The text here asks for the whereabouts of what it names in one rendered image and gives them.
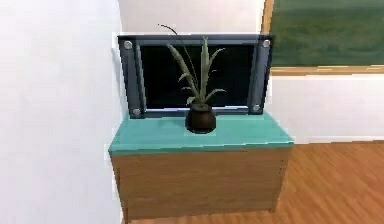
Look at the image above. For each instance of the black grey-framed television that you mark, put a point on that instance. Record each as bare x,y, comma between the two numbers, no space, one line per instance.
233,76

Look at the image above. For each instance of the green house plant brown pot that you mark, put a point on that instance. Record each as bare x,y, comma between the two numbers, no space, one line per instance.
200,117

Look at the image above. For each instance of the wooden cabinet with teal top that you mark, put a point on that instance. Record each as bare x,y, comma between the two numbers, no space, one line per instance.
200,180

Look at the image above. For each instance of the green picture in wooden frame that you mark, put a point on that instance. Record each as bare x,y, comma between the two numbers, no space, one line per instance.
326,33

